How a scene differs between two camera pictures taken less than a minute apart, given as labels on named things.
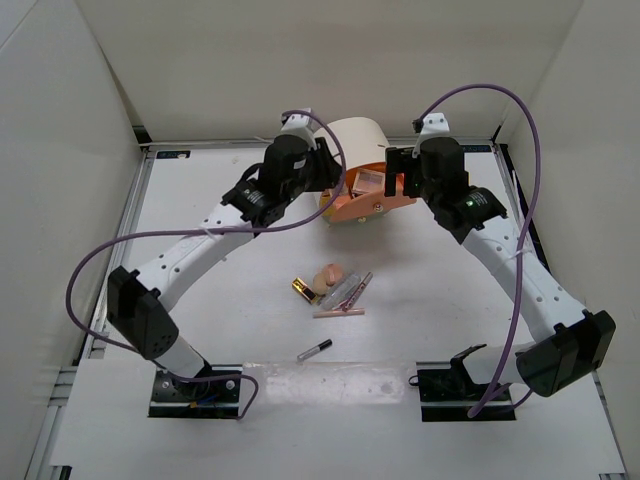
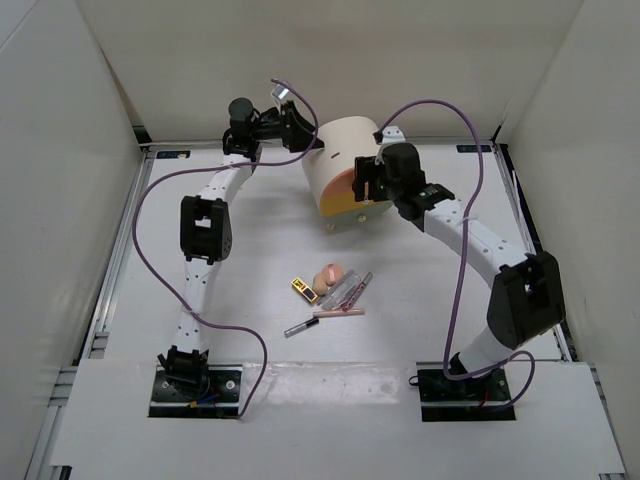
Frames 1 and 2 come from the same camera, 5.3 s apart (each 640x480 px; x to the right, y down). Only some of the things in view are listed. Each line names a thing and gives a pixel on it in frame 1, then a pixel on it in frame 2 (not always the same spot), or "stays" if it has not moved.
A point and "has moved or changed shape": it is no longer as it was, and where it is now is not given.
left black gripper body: x=304 y=183 → x=268 y=128
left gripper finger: x=329 y=171 → x=297 y=133
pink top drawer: x=370 y=203 has moved or changed shape
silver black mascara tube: x=321 y=346 → x=295 y=329
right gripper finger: x=398 y=160 → x=367 y=170
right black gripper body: x=426 y=185 → x=387 y=186
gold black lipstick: x=305 y=290 stays
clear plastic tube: x=341 y=293 stays
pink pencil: x=338 y=313 stays
